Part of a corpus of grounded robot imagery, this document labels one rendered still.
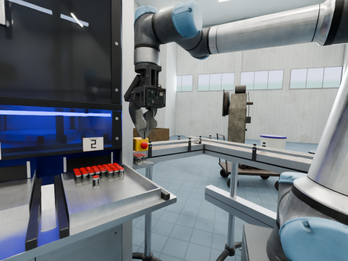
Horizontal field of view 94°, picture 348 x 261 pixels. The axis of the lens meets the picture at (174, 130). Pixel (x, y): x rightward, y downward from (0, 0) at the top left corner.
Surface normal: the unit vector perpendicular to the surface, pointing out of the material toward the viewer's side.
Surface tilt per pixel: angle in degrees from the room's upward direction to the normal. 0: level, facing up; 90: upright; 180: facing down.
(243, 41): 136
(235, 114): 92
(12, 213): 90
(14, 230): 0
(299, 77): 90
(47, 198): 55
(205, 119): 90
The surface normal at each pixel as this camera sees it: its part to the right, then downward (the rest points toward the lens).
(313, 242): -0.54, 0.18
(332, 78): -0.31, 0.07
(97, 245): 0.61, 0.08
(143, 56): -0.10, 0.08
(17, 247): 0.03, -1.00
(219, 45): -0.42, 0.75
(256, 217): -0.79, 0.03
